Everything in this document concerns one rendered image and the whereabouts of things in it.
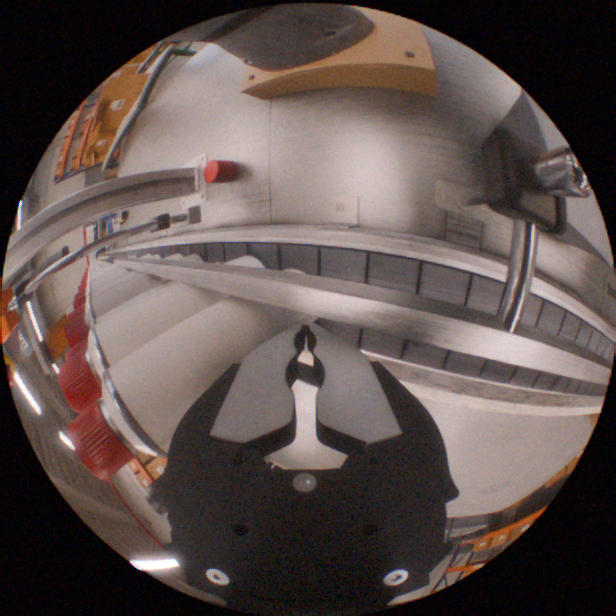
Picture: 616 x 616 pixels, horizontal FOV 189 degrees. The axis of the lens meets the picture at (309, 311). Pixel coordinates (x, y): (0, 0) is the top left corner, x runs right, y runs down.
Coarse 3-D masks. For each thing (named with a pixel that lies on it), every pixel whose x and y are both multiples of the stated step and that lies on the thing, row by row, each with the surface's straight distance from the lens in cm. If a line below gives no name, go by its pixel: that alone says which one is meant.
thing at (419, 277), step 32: (128, 256) 75; (224, 256) 24; (288, 256) 18; (320, 256) 17; (352, 256) 16; (384, 256) 15; (416, 288) 16; (448, 288) 15; (480, 288) 16; (320, 320) 19; (544, 320) 20; (576, 320) 24; (384, 352) 18; (416, 352) 18; (448, 352) 18; (608, 352) 37; (512, 384) 22; (544, 384) 25; (576, 384) 31
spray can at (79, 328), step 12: (144, 276) 25; (156, 276) 25; (120, 288) 24; (132, 288) 24; (144, 288) 24; (96, 300) 24; (108, 300) 23; (120, 300) 23; (96, 312) 23; (72, 324) 25; (84, 324) 24; (72, 336) 24; (84, 336) 24
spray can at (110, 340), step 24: (240, 264) 18; (264, 264) 20; (168, 288) 16; (192, 288) 15; (120, 312) 15; (144, 312) 14; (168, 312) 14; (192, 312) 15; (96, 336) 14; (120, 336) 14; (144, 336) 13; (72, 360) 16; (96, 360) 14; (72, 384) 15; (96, 384) 15
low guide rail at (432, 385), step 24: (312, 360) 17; (384, 360) 16; (408, 384) 15; (432, 384) 16; (456, 384) 17; (480, 384) 18; (480, 408) 18; (504, 408) 19; (528, 408) 20; (552, 408) 23; (576, 408) 29; (600, 408) 41
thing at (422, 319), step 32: (224, 288) 11; (256, 288) 9; (288, 288) 8; (320, 288) 8; (352, 288) 8; (384, 288) 8; (352, 320) 8; (384, 320) 7; (416, 320) 7; (448, 320) 7; (480, 320) 8; (480, 352) 8; (512, 352) 8; (544, 352) 10; (576, 352) 12; (608, 384) 20
